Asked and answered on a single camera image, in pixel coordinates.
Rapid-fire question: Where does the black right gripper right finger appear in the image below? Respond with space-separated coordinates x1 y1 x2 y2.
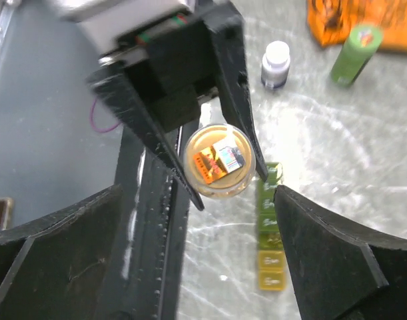
274 185 407 320

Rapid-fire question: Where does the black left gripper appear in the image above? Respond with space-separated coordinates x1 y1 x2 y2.
87 1 268 211

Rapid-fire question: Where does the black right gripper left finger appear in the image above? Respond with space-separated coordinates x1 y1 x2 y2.
0 185 122 319

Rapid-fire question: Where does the clear glass pill bottle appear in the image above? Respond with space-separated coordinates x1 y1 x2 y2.
183 123 256 198

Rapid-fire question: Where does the white capped pill bottle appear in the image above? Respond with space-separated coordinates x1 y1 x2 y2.
260 41 290 89

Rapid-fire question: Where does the orange honey dijon chip bag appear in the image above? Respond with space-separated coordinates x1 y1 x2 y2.
307 0 407 52

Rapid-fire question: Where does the green lidded jar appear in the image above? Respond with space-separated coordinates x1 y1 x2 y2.
330 23 383 87

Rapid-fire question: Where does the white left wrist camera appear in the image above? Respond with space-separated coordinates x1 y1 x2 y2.
47 0 196 55

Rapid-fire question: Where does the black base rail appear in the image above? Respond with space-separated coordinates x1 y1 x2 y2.
94 129 189 319

